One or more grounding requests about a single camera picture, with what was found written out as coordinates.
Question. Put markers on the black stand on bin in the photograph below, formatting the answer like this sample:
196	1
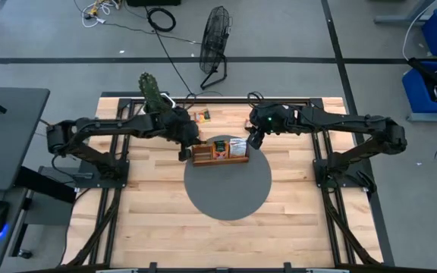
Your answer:
427	74

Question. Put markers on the white orange Tazo tea packet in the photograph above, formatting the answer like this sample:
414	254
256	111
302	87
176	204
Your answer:
237	148

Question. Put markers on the grey round placemat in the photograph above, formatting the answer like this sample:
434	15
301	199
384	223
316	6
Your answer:
228	189

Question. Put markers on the black equipment case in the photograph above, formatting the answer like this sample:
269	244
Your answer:
154	2

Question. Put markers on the black desk with monitor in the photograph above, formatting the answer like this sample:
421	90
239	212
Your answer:
10	144

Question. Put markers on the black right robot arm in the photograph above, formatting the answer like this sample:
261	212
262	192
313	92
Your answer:
340	119

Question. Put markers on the large blue storage bin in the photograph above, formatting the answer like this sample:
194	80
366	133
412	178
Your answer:
419	95

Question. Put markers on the green cactus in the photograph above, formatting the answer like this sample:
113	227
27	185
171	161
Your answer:
151	89

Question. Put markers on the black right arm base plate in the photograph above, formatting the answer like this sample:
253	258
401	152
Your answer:
319	182

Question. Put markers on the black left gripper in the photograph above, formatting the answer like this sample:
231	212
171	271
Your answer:
182	127

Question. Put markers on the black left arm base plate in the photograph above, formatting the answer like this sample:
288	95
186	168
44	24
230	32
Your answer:
89	184

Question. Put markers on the grey desk foot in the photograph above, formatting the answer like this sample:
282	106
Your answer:
397	19

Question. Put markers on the silver frame bracket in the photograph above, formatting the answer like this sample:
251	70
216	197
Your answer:
116	270
326	270

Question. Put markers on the wooden tea organizer box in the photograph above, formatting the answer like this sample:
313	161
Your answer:
218	162

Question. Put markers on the black floor fan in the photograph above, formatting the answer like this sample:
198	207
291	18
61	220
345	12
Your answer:
214	38

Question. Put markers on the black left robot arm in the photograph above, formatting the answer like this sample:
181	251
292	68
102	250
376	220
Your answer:
108	127

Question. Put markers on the black caster wheel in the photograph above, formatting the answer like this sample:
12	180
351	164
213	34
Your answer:
25	254

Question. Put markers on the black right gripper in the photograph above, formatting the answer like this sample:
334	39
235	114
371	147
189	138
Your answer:
275	118

